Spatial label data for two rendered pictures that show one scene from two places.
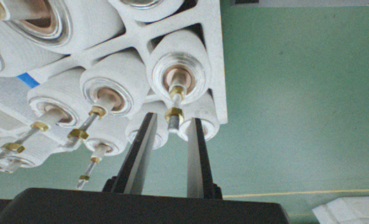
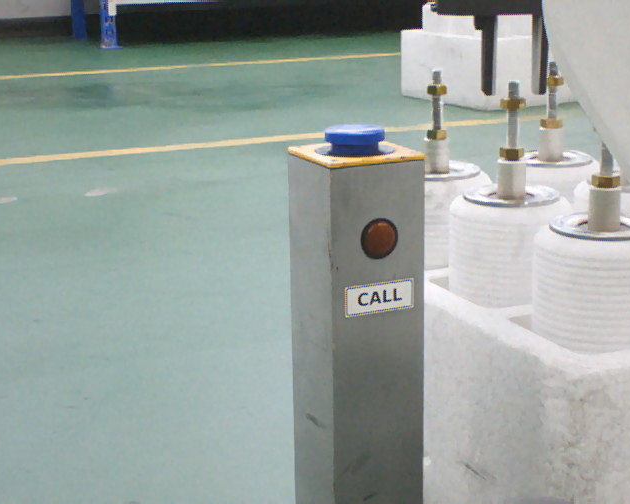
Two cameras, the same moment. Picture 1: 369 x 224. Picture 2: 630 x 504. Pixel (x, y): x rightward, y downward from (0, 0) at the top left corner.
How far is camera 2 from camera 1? 90 cm
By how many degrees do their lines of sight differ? 34
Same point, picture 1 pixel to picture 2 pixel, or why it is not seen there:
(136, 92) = (585, 193)
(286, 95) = (20, 439)
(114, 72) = (626, 202)
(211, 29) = (465, 305)
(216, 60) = (431, 290)
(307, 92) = not seen: outside the picture
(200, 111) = (442, 193)
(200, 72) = (479, 199)
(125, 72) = not seen: hidden behind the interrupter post
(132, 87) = not seen: hidden behind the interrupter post
